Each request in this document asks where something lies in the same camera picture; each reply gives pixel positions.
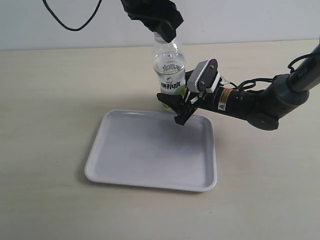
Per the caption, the clear plastic water bottle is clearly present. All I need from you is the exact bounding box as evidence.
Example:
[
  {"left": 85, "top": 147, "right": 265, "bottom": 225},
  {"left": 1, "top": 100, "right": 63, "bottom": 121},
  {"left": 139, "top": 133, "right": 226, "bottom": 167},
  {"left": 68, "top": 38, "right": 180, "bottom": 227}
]
[{"left": 153, "top": 32, "right": 186, "bottom": 96}]

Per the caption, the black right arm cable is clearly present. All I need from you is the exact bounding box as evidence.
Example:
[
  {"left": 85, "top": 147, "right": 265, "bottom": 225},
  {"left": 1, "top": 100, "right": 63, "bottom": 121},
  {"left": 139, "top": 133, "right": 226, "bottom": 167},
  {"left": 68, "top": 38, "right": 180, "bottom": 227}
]
[{"left": 219, "top": 53, "right": 320, "bottom": 93}]

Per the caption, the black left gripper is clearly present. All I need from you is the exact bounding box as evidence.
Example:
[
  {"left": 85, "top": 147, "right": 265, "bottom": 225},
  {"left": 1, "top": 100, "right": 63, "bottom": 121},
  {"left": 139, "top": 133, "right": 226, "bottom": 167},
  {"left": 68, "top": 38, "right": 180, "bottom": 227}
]
[{"left": 121, "top": 0, "right": 184, "bottom": 43}]

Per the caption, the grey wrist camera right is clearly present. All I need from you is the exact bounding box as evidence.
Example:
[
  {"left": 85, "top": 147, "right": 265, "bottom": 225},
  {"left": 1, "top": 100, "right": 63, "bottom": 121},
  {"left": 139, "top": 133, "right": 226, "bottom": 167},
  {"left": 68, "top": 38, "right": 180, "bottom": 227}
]
[{"left": 186, "top": 59, "right": 221, "bottom": 94}]

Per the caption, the white rectangular tray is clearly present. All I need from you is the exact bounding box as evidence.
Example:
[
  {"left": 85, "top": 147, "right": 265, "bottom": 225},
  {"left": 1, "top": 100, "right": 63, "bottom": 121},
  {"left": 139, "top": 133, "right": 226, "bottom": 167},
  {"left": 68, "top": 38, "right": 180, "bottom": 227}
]
[{"left": 84, "top": 109, "right": 218, "bottom": 192}]

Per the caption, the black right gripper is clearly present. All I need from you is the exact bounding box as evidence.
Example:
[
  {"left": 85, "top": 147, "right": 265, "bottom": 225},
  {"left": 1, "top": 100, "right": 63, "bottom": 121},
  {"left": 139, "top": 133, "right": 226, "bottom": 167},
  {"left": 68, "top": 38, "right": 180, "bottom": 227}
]
[{"left": 156, "top": 70, "right": 218, "bottom": 125}]

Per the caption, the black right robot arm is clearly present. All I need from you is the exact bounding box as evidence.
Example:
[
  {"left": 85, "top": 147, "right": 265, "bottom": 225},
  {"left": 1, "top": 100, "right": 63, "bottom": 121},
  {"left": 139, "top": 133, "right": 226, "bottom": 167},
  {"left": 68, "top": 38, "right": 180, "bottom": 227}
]
[{"left": 157, "top": 46, "right": 320, "bottom": 131}]

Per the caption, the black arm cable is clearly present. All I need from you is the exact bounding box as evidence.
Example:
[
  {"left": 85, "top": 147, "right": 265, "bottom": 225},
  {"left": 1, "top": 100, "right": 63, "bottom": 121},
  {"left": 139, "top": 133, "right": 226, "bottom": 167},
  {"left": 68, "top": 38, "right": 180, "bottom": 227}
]
[
  {"left": 219, "top": 53, "right": 320, "bottom": 93},
  {"left": 42, "top": 0, "right": 103, "bottom": 32}
]

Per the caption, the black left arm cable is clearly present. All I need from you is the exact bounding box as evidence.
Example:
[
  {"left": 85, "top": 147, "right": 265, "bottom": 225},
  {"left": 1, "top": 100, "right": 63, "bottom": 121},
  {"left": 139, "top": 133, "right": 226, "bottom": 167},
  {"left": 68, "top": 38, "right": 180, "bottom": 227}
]
[{"left": 42, "top": 0, "right": 103, "bottom": 32}]

